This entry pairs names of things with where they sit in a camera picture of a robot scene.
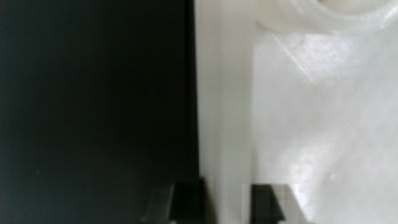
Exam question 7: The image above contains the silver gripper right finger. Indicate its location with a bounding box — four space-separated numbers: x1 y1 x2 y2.
249 182 317 224

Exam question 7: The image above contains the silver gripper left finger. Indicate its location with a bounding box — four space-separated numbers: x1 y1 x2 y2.
141 177 216 224

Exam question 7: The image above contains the white desk top tray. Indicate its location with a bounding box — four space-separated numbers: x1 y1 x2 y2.
194 0 398 224

